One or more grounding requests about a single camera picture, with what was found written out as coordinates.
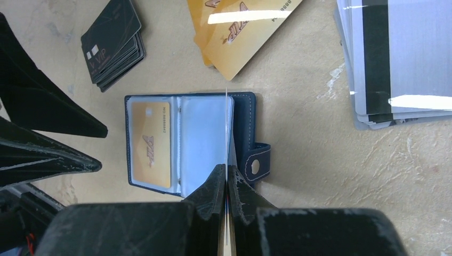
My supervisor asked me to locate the black credit card stack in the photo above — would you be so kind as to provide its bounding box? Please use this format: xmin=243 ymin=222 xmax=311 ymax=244
xmin=81 ymin=0 xmax=146 ymax=92

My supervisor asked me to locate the single silver credit card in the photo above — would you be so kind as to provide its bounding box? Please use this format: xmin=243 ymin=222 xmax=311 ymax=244
xmin=220 ymin=87 xmax=230 ymax=255

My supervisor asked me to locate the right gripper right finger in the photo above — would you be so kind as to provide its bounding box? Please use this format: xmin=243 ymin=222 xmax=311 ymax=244
xmin=228 ymin=166 xmax=406 ymax=255

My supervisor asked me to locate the blue leather card holder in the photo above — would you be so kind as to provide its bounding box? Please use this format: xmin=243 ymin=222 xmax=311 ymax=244
xmin=124 ymin=92 xmax=271 ymax=198

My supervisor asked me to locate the single gold credit card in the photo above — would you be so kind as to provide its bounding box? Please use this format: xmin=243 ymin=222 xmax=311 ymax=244
xmin=131 ymin=102 xmax=171 ymax=189

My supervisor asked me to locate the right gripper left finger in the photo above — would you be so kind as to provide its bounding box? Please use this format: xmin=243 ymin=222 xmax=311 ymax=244
xmin=36 ymin=164 xmax=226 ymax=255

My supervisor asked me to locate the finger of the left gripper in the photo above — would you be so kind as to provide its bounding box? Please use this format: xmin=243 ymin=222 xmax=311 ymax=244
xmin=1 ymin=118 xmax=102 ymax=189
xmin=1 ymin=14 xmax=108 ymax=138

